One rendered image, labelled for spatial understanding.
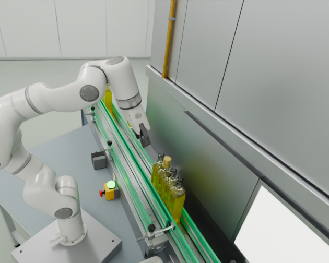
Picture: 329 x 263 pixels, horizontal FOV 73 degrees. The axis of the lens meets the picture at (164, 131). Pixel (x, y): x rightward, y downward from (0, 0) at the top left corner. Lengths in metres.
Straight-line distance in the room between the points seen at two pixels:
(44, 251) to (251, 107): 1.00
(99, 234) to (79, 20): 5.86
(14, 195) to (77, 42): 5.48
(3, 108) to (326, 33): 0.80
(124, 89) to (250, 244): 0.68
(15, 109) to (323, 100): 0.78
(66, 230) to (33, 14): 5.77
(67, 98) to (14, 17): 5.91
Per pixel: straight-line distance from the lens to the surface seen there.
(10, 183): 1.58
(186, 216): 1.06
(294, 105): 0.69
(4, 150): 0.74
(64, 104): 0.62
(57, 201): 0.87
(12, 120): 0.69
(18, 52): 6.63
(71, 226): 1.07
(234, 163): 0.83
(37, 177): 0.86
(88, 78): 0.58
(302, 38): 0.69
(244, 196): 0.85
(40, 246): 1.19
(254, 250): 0.93
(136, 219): 1.11
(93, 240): 1.14
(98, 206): 1.33
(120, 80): 0.62
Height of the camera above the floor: 1.78
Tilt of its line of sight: 32 degrees down
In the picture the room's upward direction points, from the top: 8 degrees clockwise
